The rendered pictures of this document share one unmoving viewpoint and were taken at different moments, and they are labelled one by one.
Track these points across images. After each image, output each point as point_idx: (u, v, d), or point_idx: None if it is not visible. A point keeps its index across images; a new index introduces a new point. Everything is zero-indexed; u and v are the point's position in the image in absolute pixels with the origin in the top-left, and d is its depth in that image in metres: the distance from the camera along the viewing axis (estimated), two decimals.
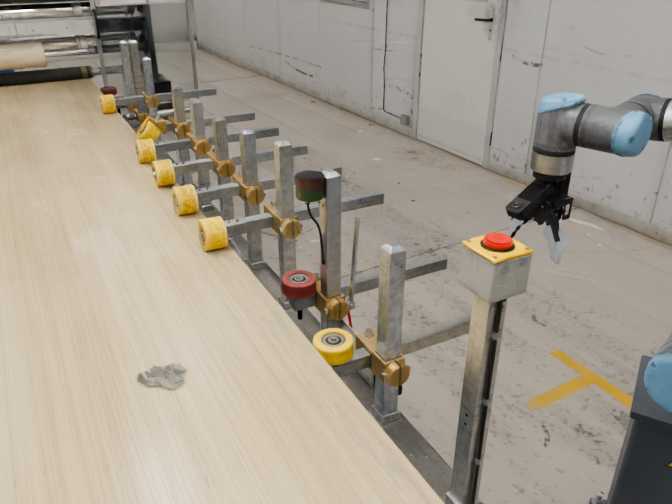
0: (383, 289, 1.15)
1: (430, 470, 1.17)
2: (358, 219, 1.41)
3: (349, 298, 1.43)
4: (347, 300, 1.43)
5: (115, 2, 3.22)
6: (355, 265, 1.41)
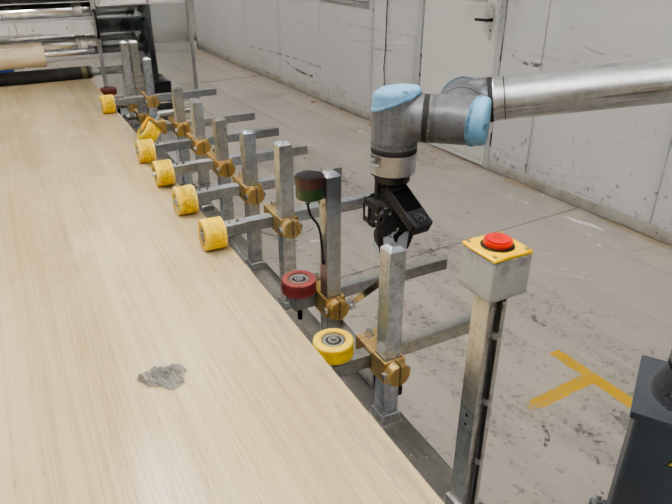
0: (383, 289, 1.15)
1: (430, 470, 1.17)
2: None
3: (352, 300, 1.41)
4: (349, 299, 1.42)
5: (115, 2, 3.22)
6: (375, 290, 1.36)
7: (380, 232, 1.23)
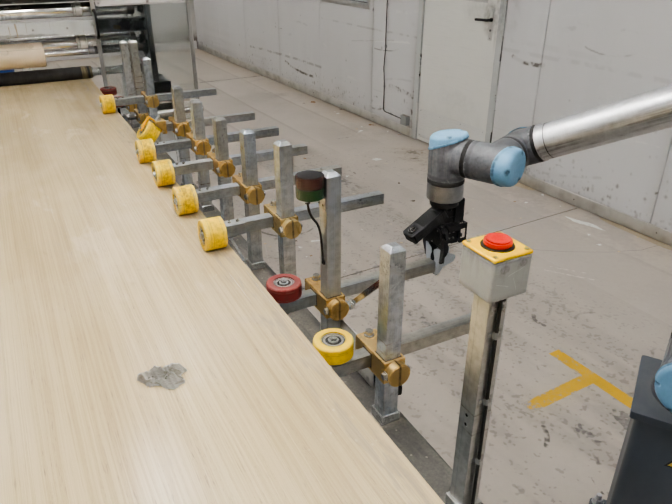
0: (383, 289, 1.15)
1: (430, 470, 1.17)
2: None
3: (352, 300, 1.41)
4: (349, 299, 1.42)
5: (115, 2, 3.22)
6: (375, 290, 1.36)
7: (424, 235, 1.59)
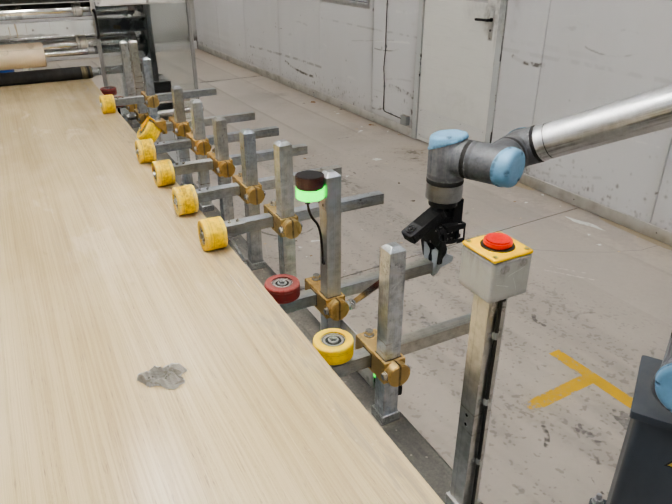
0: (383, 289, 1.15)
1: (430, 470, 1.17)
2: None
3: (352, 300, 1.41)
4: (349, 299, 1.42)
5: (115, 2, 3.22)
6: (375, 290, 1.36)
7: None
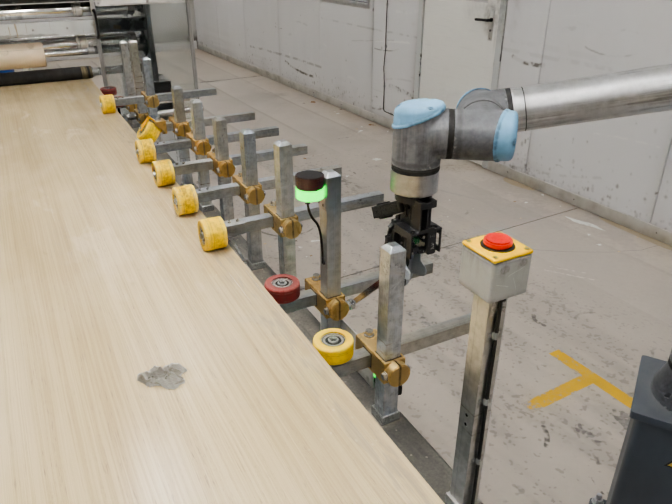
0: (383, 289, 1.15)
1: (430, 470, 1.17)
2: None
3: (352, 300, 1.41)
4: (349, 299, 1.42)
5: (115, 2, 3.22)
6: (375, 290, 1.36)
7: None
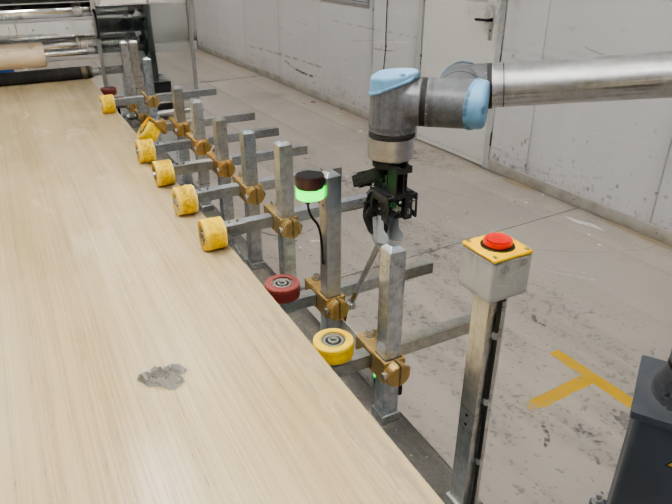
0: (383, 289, 1.15)
1: (430, 470, 1.17)
2: None
3: (351, 298, 1.42)
4: (348, 299, 1.43)
5: (115, 2, 3.22)
6: (367, 275, 1.38)
7: None
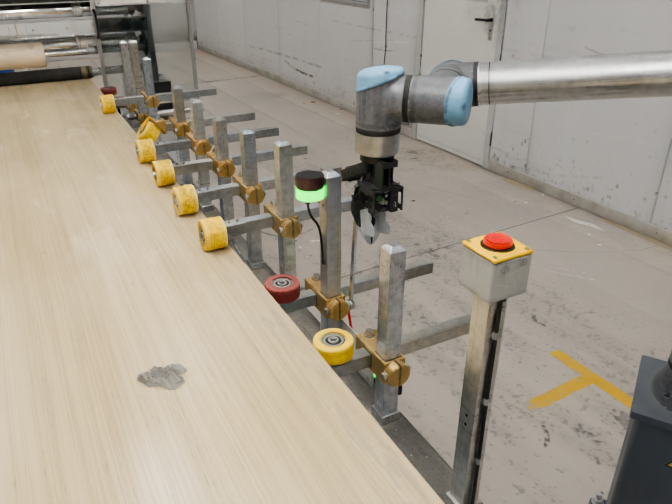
0: (383, 289, 1.15)
1: (430, 470, 1.17)
2: None
3: (348, 298, 1.43)
4: (347, 300, 1.43)
5: (115, 2, 3.22)
6: (355, 264, 1.42)
7: None
